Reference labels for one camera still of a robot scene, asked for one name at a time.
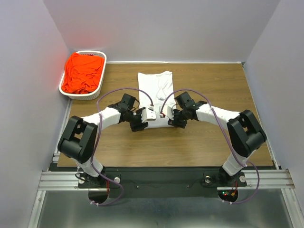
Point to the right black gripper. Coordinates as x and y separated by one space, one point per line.
175 122

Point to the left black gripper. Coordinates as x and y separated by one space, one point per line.
136 127

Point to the white t shirt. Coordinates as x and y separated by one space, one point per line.
158 87

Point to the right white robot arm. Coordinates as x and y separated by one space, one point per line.
242 131

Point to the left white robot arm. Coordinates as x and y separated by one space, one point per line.
81 134

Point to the white plastic laundry basket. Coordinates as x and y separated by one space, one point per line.
94 94

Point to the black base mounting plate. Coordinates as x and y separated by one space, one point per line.
159 182

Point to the orange t shirt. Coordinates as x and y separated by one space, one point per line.
82 73

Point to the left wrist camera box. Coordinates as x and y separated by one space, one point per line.
148 115

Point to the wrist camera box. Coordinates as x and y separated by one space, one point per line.
148 115
166 111

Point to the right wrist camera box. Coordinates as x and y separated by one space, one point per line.
166 111

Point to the aluminium frame rail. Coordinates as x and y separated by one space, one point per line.
53 180

